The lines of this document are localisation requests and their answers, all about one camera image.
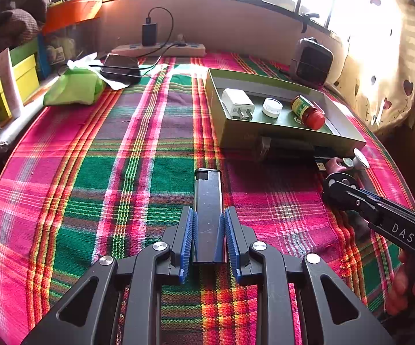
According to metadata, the brown checkered cloth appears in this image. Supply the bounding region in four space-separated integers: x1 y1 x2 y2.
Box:
0 7 42 65

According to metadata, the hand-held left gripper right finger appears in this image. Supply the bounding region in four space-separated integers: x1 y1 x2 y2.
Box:
224 206 397 345

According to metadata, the orange box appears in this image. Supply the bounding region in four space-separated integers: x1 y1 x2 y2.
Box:
42 0 103 36

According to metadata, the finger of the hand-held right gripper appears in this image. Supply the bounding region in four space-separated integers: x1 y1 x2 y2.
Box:
359 187 415 220
332 181 377 225

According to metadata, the green spool with white top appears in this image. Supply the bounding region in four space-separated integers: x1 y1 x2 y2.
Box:
351 148 371 171

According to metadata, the lime green box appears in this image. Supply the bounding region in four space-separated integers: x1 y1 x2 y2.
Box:
9 38 40 62

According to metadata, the black silver lighter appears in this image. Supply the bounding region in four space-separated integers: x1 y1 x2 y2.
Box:
192 168 226 264

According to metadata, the plaid blanket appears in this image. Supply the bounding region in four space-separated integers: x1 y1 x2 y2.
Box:
0 52 415 345

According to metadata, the brown bottle with red cap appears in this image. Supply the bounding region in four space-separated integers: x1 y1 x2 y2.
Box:
291 94 326 130

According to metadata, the small white jar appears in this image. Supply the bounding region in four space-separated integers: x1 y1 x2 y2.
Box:
262 98 283 117

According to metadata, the green cardboard box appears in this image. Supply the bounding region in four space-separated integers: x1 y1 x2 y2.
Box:
205 68 368 152

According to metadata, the white power strip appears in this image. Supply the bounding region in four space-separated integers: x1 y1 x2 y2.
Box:
111 41 207 58

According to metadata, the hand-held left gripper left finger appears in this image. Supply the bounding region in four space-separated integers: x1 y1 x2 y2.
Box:
20 206 199 345

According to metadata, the white charger plug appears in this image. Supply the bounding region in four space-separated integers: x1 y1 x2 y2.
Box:
221 88 255 121

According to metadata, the black smartphone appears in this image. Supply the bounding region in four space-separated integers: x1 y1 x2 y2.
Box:
100 53 141 81

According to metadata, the black charging cable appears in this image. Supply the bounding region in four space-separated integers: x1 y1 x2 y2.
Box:
58 6 179 80

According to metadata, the clear plastic container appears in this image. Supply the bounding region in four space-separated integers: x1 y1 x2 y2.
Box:
38 29 80 78

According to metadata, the white paper sheet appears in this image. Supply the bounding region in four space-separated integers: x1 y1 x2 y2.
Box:
65 52 141 90

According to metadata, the black space heater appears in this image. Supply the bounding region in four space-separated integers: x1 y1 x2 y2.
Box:
290 38 334 87

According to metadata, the black power adapter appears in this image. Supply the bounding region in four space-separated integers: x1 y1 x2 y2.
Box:
142 23 158 47

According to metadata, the person's right hand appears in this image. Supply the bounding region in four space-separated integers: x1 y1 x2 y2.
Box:
385 250 415 317

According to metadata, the white tube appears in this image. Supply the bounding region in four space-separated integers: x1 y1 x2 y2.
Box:
0 47 23 118

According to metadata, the heart print curtain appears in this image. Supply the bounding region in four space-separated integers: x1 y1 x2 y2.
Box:
332 0 415 130

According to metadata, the pink clip with grey piece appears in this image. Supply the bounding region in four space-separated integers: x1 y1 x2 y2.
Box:
327 156 355 175

